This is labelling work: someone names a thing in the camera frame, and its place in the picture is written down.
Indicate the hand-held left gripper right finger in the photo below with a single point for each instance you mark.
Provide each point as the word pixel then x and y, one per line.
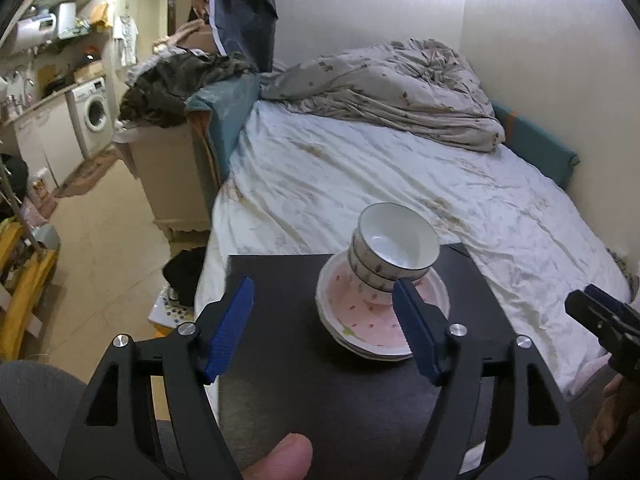
pixel 417 330

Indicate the white hanging shirt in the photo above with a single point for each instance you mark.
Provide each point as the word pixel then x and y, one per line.
pixel 125 40

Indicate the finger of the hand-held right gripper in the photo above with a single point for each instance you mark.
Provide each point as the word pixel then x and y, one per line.
pixel 610 300
pixel 585 312

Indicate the dark clothes pile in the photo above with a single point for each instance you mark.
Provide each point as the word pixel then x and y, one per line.
pixel 170 85

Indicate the person's right hand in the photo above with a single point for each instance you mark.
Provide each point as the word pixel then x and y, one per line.
pixel 605 425

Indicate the brown floor mat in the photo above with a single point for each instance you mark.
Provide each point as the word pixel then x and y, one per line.
pixel 85 172

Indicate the white water heater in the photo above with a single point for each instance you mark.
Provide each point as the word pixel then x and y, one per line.
pixel 35 32

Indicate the grey printed duvet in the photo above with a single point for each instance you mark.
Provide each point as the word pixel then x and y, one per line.
pixel 380 90

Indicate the cream wooden cabinet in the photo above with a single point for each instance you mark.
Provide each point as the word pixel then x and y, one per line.
pixel 160 175

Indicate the person's left hand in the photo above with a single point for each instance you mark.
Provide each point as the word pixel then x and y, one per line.
pixel 280 457

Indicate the white patterned box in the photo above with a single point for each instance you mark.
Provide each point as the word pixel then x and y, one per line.
pixel 170 312

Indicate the white kitchen base cabinet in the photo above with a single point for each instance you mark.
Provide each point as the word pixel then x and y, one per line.
pixel 45 140

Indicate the yellow plastic frame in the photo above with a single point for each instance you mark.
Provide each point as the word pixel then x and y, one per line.
pixel 25 285

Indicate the grey trouser leg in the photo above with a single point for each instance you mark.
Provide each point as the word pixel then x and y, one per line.
pixel 40 400

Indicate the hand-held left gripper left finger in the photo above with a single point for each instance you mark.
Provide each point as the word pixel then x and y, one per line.
pixel 227 330

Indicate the dark blue hanging cloth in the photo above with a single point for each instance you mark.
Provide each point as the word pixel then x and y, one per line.
pixel 245 10

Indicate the white washing machine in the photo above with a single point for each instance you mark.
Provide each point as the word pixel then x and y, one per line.
pixel 92 115

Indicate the black board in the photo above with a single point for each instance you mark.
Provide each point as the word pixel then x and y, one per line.
pixel 290 360

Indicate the black bag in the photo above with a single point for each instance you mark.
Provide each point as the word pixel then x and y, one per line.
pixel 185 275

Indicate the pink strawberry plate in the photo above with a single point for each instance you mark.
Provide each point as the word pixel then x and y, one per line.
pixel 350 315
pixel 375 358
pixel 332 332

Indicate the white bowl with dark rim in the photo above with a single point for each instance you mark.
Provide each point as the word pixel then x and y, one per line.
pixel 395 240
pixel 372 285
pixel 365 265

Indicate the teal bed side cushion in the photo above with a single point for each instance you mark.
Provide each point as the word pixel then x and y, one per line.
pixel 225 115
pixel 535 145

